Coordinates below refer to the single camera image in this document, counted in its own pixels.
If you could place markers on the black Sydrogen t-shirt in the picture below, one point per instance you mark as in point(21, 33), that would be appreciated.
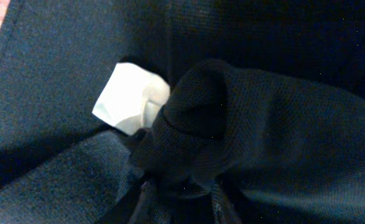
point(265, 122)

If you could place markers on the white garment label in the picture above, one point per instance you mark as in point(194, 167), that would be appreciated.
point(131, 99)

